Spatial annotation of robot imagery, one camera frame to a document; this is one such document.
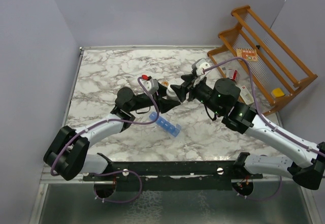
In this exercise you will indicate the blue weekly pill organizer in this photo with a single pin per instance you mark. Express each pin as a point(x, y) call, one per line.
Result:
point(172, 129)

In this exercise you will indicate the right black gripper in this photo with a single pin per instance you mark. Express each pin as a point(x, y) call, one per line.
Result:
point(181, 91)

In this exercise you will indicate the orange snack packet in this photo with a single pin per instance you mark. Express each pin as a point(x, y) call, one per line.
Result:
point(247, 54)

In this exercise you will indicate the red white medicine box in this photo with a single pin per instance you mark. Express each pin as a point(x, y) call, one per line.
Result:
point(233, 74)

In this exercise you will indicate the yellow lidded jar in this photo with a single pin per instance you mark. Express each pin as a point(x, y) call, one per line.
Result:
point(277, 93)

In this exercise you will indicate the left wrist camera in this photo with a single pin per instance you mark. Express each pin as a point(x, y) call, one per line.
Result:
point(150, 84)

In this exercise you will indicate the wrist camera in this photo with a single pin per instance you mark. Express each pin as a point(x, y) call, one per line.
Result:
point(150, 84)
point(198, 70)

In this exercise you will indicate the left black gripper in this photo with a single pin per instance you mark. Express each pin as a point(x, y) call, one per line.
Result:
point(165, 105)

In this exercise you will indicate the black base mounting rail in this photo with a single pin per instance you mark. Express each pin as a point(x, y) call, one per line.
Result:
point(171, 176)

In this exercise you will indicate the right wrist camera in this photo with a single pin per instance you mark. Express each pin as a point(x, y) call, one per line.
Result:
point(198, 70)

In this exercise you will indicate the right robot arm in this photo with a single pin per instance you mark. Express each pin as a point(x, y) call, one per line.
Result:
point(303, 161)

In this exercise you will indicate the white pill bottle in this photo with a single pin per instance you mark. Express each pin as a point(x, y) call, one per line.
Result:
point(170, 94)

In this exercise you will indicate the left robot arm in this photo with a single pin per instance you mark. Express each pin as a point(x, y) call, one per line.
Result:
point(67, 154)

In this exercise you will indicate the wooden tiered shelf rack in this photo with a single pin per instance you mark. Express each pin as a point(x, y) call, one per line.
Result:
point(277, 65)

